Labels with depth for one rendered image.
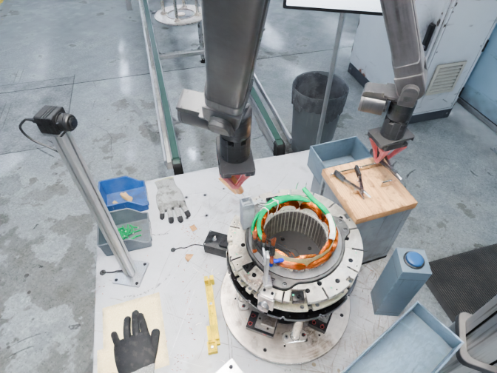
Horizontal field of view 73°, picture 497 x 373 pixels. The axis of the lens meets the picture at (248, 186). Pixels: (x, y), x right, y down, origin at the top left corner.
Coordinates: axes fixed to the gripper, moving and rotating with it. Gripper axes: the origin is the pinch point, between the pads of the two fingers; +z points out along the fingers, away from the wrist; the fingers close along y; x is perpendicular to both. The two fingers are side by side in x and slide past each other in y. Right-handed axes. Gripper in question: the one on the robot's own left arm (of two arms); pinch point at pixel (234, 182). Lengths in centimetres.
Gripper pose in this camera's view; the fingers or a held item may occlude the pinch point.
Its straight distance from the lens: 72.4
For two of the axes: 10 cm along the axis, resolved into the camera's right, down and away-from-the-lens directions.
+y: 1.6, 7.8, -6.1
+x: 9.9, -1.0, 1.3
